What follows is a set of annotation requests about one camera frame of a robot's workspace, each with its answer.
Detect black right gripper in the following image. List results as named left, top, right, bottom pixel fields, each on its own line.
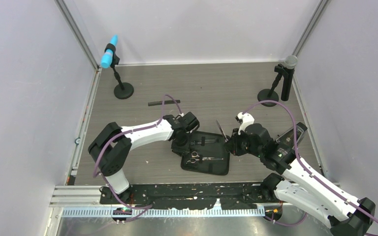
left=225, top=127, right=263, bottom=158

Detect silver thinning scissors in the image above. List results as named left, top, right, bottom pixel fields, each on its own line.
left=216, top=120, right=228, bottom=142

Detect silver hair scissors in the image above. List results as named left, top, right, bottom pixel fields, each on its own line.
left=186, top=151, right=223, bottom=164

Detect black zip tool case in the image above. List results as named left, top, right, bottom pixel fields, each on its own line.
left=179, top=131, right=230, bottom=176

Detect black hair clip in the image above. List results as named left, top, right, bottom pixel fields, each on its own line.
left=190, top=139, right=220, bottom=146

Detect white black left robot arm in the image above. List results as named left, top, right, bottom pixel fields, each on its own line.
left=88, top=112, right=200, bottom=204

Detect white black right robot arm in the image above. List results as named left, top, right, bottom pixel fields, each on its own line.
left=225, top=122, right=376, bottom=236

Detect black hair comb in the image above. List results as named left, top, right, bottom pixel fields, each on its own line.
left=148, top=100, right=181, bottom=107

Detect clear black box device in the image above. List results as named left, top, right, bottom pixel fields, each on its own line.
left=276, top=122, right=308, bottom=152

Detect black right microphone stand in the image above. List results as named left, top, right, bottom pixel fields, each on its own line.
left=257, top=63, right=287, bottom=102

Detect black microphone stand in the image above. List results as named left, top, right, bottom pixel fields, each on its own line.
left=110, top=55, right=134, bottom=99
left=257, top=63, right=287, bottom=102

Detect black left microphone stand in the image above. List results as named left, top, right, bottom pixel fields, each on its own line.
left=110, top=55, right=134, bottom=99

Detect black silver microphone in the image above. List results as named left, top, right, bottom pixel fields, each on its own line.
left=281, top=55, right=298, bottom=101

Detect blue microphone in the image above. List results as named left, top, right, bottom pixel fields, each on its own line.
left=100, top=35, right=118, bottom=69

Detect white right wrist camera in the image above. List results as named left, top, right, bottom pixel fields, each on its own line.
left=235, top=112, right=254, bottom=135

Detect black mounting base plate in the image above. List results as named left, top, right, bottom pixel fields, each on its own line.
left=99, top=182, right=284, bottom=210

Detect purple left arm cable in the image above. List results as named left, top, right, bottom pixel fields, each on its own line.
left=92, top=94, right=185, bottom=223

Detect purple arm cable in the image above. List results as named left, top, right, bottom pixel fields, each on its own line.
left=241, top=99, right=378, bottom=236
left=92, top=94, right=185, bottom=223

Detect aluminium frame rail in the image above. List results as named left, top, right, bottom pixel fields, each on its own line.
left=50, top=185, right=293, bottom=217

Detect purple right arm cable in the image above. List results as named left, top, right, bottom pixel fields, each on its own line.
left=241, top=99, right=378, bottom=236

